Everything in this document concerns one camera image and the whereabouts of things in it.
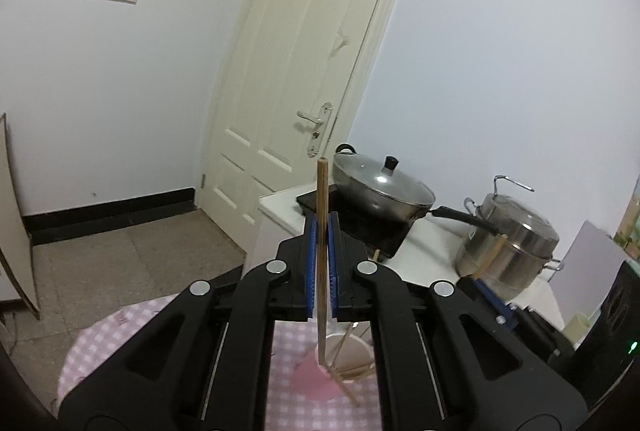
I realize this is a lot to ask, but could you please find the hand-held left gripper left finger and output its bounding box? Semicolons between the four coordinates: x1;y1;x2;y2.
57;213;318;431

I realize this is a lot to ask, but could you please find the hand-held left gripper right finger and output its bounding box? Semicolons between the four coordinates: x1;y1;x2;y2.
327;212;591;431

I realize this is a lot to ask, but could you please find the single wooden chopstick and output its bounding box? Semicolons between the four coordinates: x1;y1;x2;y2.
316;158;329;366

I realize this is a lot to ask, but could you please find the pink cup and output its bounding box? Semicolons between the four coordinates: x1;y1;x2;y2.
291;330;376;404

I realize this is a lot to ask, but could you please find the bunch of wooden chopsticks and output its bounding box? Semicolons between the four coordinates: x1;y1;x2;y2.
320;250;382;408

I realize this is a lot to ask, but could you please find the pale green cup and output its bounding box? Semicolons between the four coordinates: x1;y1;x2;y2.
562;311;593;347

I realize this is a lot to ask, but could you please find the black induction cooktop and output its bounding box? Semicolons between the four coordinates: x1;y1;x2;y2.
296;188;423;260

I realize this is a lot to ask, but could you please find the steel steamer pot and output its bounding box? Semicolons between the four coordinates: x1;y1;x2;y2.
455;176;565;302

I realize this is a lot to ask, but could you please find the white kitchen cabinet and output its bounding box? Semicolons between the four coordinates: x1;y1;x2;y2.
247;188;568;332

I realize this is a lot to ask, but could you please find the white board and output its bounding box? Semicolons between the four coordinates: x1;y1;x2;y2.
552;220;626;327

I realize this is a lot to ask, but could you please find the glass wok lid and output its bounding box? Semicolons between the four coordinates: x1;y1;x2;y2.
332;151;436;212

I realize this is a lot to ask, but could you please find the cream panel door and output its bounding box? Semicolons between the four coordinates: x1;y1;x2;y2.
195;0;418;257

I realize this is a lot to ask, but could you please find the pink checked tablecloth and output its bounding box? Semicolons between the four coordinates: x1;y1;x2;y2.
56;293;396;431

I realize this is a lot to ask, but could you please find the beige side cabinet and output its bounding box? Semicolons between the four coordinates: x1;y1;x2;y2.
0;113;41;319

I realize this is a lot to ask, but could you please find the black handled wok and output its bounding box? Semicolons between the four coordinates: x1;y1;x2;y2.
332;142;501;236

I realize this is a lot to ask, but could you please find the silver door handle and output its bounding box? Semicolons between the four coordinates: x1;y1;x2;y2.
296;101;334;159

